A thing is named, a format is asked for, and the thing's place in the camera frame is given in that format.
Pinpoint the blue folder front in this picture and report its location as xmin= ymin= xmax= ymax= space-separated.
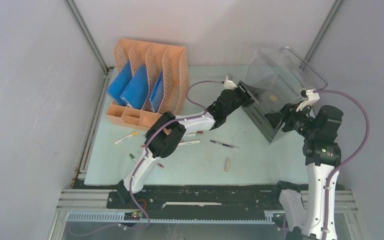
xmin=106 ymin=61 xmax=133 ymax=107

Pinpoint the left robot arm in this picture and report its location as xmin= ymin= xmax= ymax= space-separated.
xmin=116 ymin=80 xmax=264 ymax=208

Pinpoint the clear purple pen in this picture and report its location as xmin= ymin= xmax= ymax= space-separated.
xmin=210 ymin=139 xmax=240 ymax=150

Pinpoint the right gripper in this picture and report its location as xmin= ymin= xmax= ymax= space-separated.
xmin=263 ymin=100 xmax=317 ymax=139

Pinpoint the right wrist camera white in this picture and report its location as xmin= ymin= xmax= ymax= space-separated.
xmin=296 ymin=89 xmax=320 ymax=112

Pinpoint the yellow cap marker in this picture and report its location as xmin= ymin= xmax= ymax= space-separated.
xmin=114 ymin=131 xmax=139 ymax=145

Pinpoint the green cap marker lower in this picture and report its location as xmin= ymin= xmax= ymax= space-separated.
xmin=129 ymin=153 xmax=138 ymax=163

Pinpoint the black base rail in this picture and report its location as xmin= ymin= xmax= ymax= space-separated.
xmin=106 ymin=181 xmax=309 ymax=222

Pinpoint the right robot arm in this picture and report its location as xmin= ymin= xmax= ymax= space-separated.
xmin=265 ymin=103 xmax=343 ymax=240

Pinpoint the clear plastic drawer cabinet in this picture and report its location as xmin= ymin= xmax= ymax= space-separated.
xmin=243 ymin=47 xmax=328 ymax=144

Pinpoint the small cork block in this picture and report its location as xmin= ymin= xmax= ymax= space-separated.
xmin=269 ymin=95 xmax=278 ymax=102

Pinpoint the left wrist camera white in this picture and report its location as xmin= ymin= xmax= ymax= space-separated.
xmin=223 ymin=73 xmax=238 ymax=90

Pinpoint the tan eraser stick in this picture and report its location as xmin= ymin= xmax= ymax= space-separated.
xmin=224 ymin=158 xmax=231 ymax=172

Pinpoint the green cap marker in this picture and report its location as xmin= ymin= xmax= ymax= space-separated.
xmin=129 ymin=153 xmax=138 ymax=163
xmin=182 ymin=133 xmax=196 ymax=138

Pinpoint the white marker right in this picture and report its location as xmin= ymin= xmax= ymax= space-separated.
xmin=178 ymin=140 xmax=201 ymax=146

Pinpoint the blue folder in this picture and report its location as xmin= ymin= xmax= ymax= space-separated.
xmin=120 ymin=64 xmax=149 ymax=110
xmin=106 ymin=61 xmax=133 ymax=107
xmin=149 ymin=71 xmax=164 ymax=113

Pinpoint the orange plastic file organizer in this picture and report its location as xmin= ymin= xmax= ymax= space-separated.
xmin=106 ymin=38 xmax=190 ymax=131

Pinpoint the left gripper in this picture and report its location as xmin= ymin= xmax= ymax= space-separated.
xmin=224 ymin=81 xmax=266 ymax=117

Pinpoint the green cap marker upper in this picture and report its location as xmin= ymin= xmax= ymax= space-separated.
xmin=182 ymin=133 xmax=196 ymax=138

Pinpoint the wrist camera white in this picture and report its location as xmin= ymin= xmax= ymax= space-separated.
xmin=296 ymin=89 xmax=320 ymax=112
xmin=223 ymin=73 xmax=238 ymax=90

